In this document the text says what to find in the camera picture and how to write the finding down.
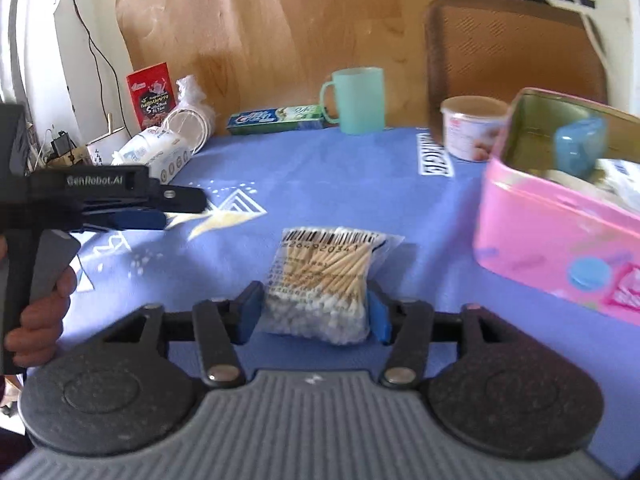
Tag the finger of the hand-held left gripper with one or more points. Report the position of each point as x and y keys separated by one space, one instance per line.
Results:
x=135 y=220
x=180 y=199

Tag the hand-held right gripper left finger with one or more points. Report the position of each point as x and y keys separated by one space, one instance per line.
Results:
x=249 y=312

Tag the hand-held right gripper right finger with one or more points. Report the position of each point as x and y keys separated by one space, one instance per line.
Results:
x=380 y=315

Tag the bag of cotton swabs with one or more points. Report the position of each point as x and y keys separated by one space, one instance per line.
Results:
x=320 y=280

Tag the pink tin box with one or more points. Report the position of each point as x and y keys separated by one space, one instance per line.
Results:
x=530 y=230

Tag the blue plastic case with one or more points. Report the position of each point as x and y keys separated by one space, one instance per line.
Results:
x=580 y=147

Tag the person's left hand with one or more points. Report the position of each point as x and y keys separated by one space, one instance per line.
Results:
x=42 y=320

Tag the black charger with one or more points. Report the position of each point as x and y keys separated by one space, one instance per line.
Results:
x=62 y=144

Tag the large white tissue pack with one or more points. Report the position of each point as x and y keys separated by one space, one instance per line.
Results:
x=150 y=154

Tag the white box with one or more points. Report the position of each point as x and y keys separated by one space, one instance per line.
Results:
x=107 y=147

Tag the red snack packet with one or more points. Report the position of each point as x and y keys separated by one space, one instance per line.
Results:
x=150 y=95

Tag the crumpled clear plastic bag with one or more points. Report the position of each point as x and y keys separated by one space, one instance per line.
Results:
x=190 y=91

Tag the toothpaste box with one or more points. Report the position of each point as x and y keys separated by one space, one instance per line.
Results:
x=270 y=119

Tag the blue printed tablecloth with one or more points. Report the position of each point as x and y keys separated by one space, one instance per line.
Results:
x=325 y=185

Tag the white paper cup pink print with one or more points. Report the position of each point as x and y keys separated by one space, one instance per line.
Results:
x=467 y=132

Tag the mint green plastic cup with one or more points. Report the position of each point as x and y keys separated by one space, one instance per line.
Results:
x=360 y=100

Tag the brown chair back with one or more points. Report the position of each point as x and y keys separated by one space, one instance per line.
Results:
x=515 y=50

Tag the wood pattern wall sheet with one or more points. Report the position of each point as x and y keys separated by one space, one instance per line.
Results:
x=260 y=35

